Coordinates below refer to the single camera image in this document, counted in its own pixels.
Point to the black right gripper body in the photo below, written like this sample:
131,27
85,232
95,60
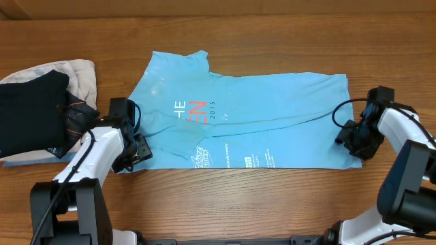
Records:
363,140

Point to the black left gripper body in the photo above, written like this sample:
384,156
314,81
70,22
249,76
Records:
139,150

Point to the light blue printed t-shirt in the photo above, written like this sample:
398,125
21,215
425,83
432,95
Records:
194,118

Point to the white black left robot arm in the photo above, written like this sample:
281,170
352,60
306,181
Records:
71,208

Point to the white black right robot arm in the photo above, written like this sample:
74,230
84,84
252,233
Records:
404,207

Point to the dark printed folded garment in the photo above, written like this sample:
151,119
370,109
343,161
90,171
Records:
78,115

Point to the blue folded garment bottom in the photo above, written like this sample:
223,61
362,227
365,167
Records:
67,158

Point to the black folded garment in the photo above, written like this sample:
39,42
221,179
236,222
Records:
29,116

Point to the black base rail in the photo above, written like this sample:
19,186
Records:
293,240

